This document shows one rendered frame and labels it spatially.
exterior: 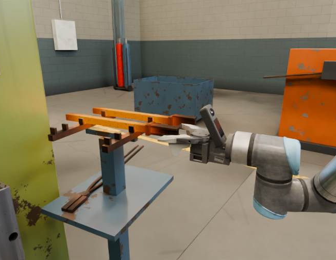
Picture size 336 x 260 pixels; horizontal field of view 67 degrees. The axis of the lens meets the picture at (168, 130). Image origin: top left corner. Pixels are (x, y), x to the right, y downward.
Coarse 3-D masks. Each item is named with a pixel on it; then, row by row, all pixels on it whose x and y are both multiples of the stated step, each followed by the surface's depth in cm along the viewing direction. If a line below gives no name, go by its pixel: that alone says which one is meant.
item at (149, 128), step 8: (72, 120) 93; (88, 120) 90; (96, 120) 88; (104, 120) 86; (112, 120) 86; (120, 120) 86; (128, 128) 83; (136, 128) 82; (144, 128) 80; (152, 128) 80; (160, 128) 78; (168, 128) 77; (176, 128) 76
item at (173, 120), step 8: (96, 112) 103; (112, 112) 99; (120, 112) 97; (128, 112) 96; (136, 112) 96; (144, 120) 93; (160, 120) 90; (168, 120) 88; (176, 120) 88; (184, 120) 87; (192, 120) 85
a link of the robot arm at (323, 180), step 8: (328, 168) 59; (320, 176) 63; (328, 176) 59; (304, 184) 67; (312, 184) 66; (320, 184) 63; (328, 184) 60; (304, 192) 66; (312, 192) 65; (320, 192) 63; (328, 192) 61; (312, 200) 65; (320, 200) 64; (328, 200) 62; (304, 208) 66; (312, 208) 66; (320, 208) 66; (328, 208) 65
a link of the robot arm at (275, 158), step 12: (252, 144) 65; (264, 144) 64; (276, 144) 63; (288, 144) 62; (252, 156) 65; (264, 156) 64; (276, 156) 62; (288, 156) 61; (264, 168) 65; (276, 168) 63; (288, 168) 62
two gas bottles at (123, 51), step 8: (120, 40) 759; (112, 48) 764; (120, 48) 758; (128, 48) 746; (120, 56) 764; (128, 56) 752; (120, 64) 771; (128, 64) 759; (120, 72) 779; (128, 72) 765; (120, 80) 786; (128, 80) 772; (120, 88) 787; (128, 88) 765
